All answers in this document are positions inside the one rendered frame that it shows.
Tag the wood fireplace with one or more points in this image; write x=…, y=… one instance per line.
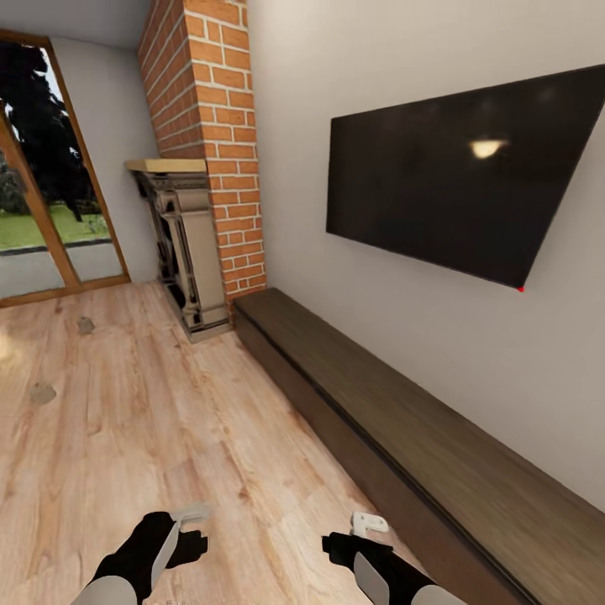
x=180, y=217

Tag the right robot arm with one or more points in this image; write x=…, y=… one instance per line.
x=383, y=576

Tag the cabinet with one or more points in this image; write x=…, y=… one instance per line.
x=489, y=526

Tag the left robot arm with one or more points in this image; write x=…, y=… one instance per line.
x=129, y=576

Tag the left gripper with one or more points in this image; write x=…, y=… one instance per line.
x=190, y=546

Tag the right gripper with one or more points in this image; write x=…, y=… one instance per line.
x=339, y=547

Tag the pillar candle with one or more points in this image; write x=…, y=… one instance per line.
x=41, y=393
x=85, y=324

